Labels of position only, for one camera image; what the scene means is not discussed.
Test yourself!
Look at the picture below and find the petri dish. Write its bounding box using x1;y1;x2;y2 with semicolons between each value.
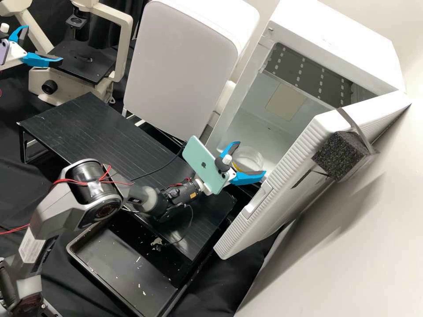
231;146;265;174

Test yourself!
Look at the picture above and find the right wrist camera phone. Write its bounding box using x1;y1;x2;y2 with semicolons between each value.
182;135;233;196

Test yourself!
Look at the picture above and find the wrist camera phone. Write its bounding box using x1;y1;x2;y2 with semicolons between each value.
0;22;11;66
182;135;233;196

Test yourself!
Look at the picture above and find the black cable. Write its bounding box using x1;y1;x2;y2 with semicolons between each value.
102;148;186;185
158;204;196;246

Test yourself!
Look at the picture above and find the left wrist camera phone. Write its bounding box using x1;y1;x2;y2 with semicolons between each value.
0;22;11;66

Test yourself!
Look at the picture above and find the incubator door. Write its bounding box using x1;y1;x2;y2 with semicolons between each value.
213;89;414;262

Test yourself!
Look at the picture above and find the cream microscope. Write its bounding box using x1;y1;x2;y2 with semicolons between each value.
0;0;134;106

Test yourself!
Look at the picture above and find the white incubator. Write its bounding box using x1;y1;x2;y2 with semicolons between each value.
204;0;408;176

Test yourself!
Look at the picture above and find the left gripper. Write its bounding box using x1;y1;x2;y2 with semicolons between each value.
4;25;64;67

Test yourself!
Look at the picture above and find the red wire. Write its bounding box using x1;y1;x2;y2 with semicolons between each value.
0;224;31;236

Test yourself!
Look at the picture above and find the black tray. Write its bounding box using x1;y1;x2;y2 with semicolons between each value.
66;214;191;317

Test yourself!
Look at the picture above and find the black platform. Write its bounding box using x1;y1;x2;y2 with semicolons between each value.
120;180;237;263
16;92;196;189

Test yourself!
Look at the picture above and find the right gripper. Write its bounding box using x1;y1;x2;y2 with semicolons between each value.
195;141;267;196

